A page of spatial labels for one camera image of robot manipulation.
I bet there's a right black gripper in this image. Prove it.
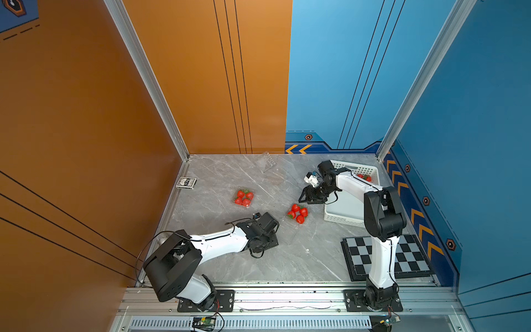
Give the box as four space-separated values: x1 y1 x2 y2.
297 182 335 203

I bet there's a white perforated plastic basket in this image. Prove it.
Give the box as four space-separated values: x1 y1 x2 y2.
324 160 380 228

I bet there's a clear plastic clamshell container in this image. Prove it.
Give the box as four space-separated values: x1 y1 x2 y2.
232 188 254 208

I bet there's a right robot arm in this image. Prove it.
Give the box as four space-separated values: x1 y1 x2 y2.
299 160 407 311

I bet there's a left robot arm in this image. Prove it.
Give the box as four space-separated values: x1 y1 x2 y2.
142 213 280 311

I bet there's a strawberry four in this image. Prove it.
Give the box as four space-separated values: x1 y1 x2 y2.
358 174 372 182

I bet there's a left green circuit board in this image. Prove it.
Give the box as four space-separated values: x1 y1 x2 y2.
191 316 217 332

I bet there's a green circuit board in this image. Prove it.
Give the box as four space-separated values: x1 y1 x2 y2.
379 315 401 329
191 316 217 332

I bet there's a black white checkerboard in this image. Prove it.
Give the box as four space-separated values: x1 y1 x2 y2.
341 235 434 282

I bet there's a right green circuit board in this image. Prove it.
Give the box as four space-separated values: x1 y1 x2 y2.
379 315 401 329

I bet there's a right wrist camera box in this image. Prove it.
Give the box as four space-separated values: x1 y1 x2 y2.
304 172 321 188

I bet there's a clear clamshell near wall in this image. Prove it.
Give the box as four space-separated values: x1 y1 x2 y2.
256 152 277 173

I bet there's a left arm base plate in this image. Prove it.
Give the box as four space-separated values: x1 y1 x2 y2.
177 289 236 313

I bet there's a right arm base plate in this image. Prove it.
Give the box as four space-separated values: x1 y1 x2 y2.
343 289 404 314

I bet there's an aluminium front rail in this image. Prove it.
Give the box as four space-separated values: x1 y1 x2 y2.
117 283 465 316

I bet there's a left aluminium corner post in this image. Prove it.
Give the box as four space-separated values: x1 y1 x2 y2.
104 0 189 163

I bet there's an aluminium corner post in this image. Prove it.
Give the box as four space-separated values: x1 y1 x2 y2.
104 0 189 163
376 0 476 162

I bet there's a right aluminium corner post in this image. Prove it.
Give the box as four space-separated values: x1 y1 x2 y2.
376 0 476 162

